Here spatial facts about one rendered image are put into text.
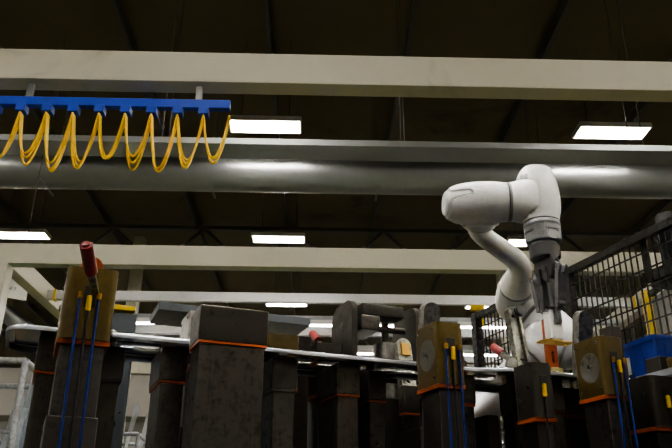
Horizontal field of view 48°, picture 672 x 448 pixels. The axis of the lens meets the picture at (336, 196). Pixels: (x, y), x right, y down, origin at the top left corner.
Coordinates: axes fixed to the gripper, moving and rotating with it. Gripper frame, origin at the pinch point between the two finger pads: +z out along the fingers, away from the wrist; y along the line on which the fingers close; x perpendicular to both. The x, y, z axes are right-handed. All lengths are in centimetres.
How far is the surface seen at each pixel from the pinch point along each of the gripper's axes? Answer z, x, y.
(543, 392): 20.4, -20.1, 21.1
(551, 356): 3.2, 9.7, -14.8
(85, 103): -200, -110, -288
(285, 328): -1, -56, -32
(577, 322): 4.4, -7.2, 17.7
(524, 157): -404, 420, -570
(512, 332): -1.7, -1.7, -14.3
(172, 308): -2, -85, -26
